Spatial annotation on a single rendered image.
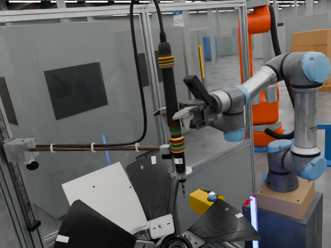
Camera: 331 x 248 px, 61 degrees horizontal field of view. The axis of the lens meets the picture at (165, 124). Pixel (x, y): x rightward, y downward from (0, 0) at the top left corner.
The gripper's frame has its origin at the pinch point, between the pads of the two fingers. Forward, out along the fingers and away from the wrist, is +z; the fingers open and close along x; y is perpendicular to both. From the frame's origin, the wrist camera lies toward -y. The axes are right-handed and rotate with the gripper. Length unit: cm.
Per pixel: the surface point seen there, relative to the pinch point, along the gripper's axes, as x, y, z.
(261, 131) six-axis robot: 192, 137, -316
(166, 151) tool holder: 1.7, 12.3, 0.3
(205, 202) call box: 25, 57, -34
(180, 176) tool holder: -2.7, 19.8, -0.4
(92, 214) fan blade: 9.2, 25.5, 24.3
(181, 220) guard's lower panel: 70, 98, -51
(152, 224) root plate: 8.4, 39.1, 5.6
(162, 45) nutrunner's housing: -1.2, -19.2, -1.7
